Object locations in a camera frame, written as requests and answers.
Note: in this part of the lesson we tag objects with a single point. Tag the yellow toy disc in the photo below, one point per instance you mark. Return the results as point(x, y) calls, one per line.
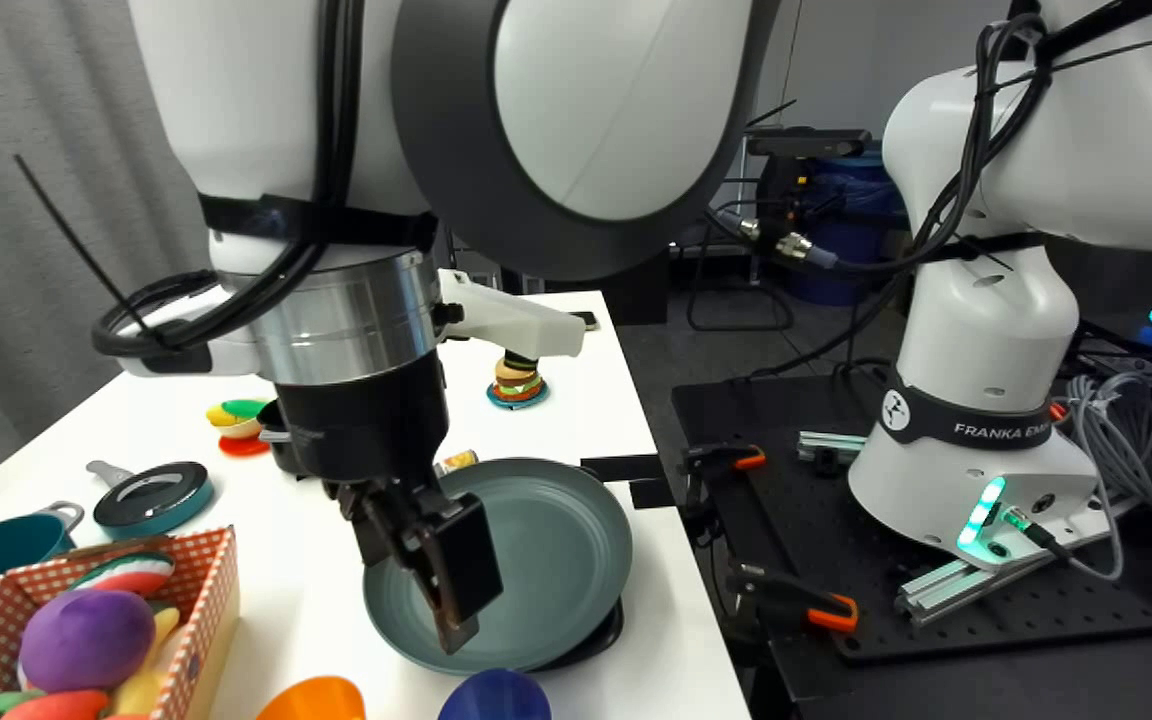
point(225, 417)

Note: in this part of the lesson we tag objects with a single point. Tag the red toy disc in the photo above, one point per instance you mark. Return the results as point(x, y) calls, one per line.
point(241, 445)

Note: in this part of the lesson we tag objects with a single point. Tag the blue bin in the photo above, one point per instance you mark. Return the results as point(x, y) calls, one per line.
point(860, 245)

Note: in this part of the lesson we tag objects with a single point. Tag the blue plastic cup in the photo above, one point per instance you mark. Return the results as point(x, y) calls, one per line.
point(498, 696)

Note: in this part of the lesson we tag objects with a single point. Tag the grey round plate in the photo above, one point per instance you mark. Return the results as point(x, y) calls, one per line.
point(561, 545)

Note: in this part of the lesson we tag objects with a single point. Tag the black flat plate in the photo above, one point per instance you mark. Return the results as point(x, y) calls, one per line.
point(620, 469)

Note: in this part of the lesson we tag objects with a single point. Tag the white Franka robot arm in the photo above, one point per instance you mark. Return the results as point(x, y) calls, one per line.
point(631, 106)

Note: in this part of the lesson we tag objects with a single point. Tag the black cabinet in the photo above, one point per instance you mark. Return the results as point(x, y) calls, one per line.
point(639, 295)

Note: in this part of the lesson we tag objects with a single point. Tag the black perforated base board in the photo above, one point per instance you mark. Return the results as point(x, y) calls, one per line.
point(788, 532)

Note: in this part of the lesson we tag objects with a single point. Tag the toy burger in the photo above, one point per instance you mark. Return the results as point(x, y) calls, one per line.
point(517, 374)

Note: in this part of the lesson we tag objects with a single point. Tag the purple plush toy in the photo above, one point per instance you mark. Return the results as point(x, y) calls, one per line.
point(83, 642)

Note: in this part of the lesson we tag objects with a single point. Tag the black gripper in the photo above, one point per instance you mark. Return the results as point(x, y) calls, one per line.
point(360, 425)

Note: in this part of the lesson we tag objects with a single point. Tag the teal pan with glass lid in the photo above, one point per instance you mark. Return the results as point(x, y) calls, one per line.
point(156, 505)

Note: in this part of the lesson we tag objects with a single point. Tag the black phone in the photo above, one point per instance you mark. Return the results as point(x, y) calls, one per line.
point(584, 319)

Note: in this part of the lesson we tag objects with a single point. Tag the black toy pot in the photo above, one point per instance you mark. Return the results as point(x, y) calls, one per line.
point(269, 445)

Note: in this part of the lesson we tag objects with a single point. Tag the red orange plush toy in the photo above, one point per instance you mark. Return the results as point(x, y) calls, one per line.
point(56, 704)

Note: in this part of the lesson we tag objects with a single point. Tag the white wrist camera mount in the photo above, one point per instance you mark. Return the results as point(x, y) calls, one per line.
point(522, 324)

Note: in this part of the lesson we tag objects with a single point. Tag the red white green plush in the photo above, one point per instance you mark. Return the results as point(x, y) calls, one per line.
point(130, 581)

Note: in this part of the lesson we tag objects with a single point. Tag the aluminium profile rail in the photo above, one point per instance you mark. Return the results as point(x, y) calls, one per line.
point(990, 581)

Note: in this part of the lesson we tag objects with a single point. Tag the small teal plate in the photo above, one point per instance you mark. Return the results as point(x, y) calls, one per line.
point(517, 401)

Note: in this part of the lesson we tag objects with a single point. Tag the small yellow toy bottle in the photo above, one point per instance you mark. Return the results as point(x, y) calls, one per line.
point(461, 460)

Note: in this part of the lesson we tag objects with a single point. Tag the yellow plush toy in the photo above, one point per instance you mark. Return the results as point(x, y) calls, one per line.
point(149, 683)

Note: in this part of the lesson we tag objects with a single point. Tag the black orange bar clamp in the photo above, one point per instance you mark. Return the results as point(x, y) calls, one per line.
point(800, 606)
point(729, 460)

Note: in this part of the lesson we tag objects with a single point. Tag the black electronics box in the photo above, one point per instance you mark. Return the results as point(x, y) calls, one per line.
point(788, 165)

